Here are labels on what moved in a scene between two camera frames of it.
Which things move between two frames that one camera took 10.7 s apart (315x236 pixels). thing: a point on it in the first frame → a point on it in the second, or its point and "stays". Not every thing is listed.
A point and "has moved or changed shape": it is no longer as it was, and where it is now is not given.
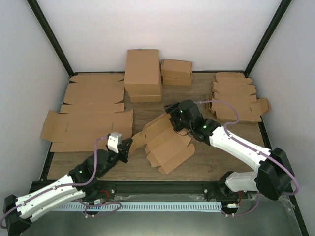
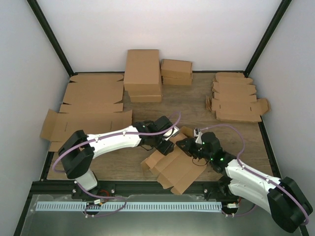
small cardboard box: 166,148 has moved or changed shape
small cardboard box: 176,77 stays
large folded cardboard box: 142,74 stays
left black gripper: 125,147 → 165,149
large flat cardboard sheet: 91,115 stays
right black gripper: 173,110 → 188,143
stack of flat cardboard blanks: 236,88 stays
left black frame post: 49,34 stays
